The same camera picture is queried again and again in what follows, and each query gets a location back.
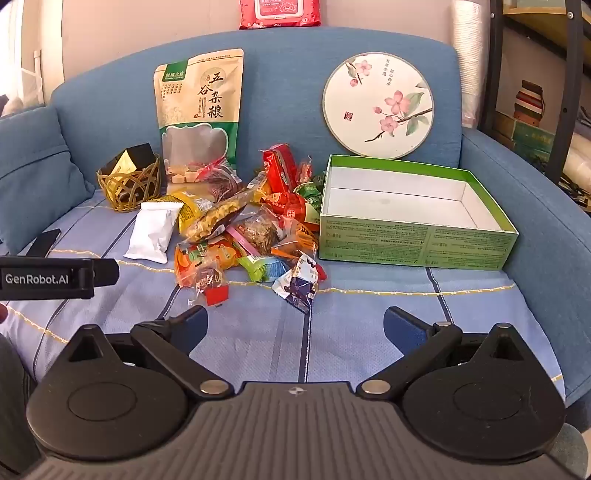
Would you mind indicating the small red packet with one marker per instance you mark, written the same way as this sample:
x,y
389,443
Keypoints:
x,y
215,295

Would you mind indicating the red wet wipes pack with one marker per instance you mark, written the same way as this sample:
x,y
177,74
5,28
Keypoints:
x,y
277,16

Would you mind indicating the pink strip packet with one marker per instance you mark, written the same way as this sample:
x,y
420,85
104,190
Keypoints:
x,y
244,242

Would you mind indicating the clear dates bag red zip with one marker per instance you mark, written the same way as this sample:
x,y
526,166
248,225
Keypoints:
x,y
221,184

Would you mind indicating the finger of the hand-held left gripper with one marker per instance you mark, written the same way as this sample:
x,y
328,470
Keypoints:
x,y
107,272

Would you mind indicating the blue sofa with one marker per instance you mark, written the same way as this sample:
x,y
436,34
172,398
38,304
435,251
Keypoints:
x,y
286,92

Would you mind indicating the stack of books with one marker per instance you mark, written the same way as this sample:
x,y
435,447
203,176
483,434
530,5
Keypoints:
x,y
529,101

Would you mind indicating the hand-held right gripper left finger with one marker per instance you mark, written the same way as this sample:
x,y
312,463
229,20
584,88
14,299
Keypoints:
x,y
196,321

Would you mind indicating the dark green foil candy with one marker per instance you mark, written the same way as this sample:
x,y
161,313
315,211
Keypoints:
x,y
317,178

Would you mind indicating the pale plastic bundle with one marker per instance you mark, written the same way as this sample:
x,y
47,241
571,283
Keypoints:
x,y
579,159

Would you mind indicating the tall red snack packet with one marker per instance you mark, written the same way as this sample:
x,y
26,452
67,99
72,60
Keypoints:
x,y
279,168

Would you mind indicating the clear packet brown label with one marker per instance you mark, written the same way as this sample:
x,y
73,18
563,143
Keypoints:
x,y
205,278

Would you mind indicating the blue white snack packet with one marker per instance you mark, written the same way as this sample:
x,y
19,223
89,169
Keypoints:
x,y
298,284

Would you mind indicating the green carton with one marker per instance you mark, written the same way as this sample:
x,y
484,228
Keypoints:
x,y
533,136

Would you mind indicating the round floral fan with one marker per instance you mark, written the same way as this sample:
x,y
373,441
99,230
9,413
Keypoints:
x,y
369,120

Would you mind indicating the beige green grain pouch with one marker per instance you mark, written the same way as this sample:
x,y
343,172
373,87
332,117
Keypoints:
x,y
198,92

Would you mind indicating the clear brown snack packet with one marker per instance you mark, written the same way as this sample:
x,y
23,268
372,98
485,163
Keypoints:
x,y
258,230

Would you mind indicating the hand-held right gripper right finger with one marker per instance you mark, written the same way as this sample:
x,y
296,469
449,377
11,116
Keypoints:
x,y
401,325

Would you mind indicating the green cardboard box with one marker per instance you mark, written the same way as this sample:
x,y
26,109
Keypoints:
x,y
415,244

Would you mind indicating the white metal rail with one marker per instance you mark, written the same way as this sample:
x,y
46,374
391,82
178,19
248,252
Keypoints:
x,y
36,69

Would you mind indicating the orange red snack packet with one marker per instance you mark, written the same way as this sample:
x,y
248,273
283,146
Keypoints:
x,y
288,207

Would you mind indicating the green blue snack packet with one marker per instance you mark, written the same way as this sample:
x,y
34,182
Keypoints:
x,y
261,268

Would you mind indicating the person's left hand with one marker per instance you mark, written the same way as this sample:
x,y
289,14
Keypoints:
x,y
2,314

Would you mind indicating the black metal rack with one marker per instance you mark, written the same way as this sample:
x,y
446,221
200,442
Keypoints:
x,y
568,115

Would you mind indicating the yellow snack bag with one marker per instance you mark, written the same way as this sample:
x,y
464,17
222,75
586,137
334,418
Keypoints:
x,y
212,219

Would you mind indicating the orange green snack packet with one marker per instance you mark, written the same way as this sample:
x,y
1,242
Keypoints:
x,y
198,254

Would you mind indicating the small red wrapped candy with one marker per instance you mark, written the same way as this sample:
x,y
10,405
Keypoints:
x,y
304,171

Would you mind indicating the blue cushion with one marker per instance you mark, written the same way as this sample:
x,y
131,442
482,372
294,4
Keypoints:
x,y
37,175

